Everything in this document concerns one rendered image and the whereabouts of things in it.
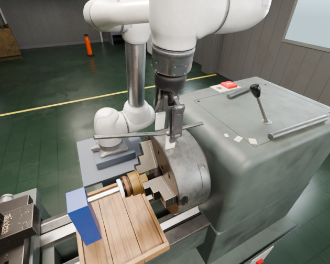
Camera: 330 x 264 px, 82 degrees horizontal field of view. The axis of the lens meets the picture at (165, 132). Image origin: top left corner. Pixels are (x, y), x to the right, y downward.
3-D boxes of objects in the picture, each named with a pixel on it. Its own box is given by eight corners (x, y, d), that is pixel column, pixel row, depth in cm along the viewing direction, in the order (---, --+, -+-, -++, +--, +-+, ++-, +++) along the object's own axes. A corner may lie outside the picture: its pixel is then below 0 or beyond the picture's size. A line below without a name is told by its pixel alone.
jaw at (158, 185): (169, 171, 70) (186, 194, 61) (169, 180, 73) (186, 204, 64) (141, 182, 66) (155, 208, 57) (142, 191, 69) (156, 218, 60)
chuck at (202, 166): (166, 157, 98) (172, 110, 76) (200, 214, 79) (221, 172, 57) (160, 160, 97) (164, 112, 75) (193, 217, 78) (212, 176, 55)
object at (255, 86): (253, 94, 66) (257, 80, 63) (261, 98, 63) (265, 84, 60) (244, 96, 64) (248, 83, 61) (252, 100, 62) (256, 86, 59)
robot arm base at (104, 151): (89, 143, 130) (87, 137, 127) (121, 134, 138) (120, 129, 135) (94, 161, 117) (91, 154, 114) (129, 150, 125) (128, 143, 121)
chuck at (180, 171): (160, 160, 97) (164, 112, 75) (193, 218, 78) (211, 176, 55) (143, 166, 94) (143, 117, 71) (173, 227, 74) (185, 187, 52)
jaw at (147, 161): (161, 162, 76) (153, 134, 75) (166, 164, 71) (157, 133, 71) (135, 172, 72) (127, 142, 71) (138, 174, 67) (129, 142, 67)
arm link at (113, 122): (94, 136, 127) (86, 108, 114) (120, 128, 135) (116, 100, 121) (101, 151, 116) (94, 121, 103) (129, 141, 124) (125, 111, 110)
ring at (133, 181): (141, 162, 72) (117, 169, 68) (150, 179, 65) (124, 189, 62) (142, 177, 77) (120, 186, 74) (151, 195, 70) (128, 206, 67)
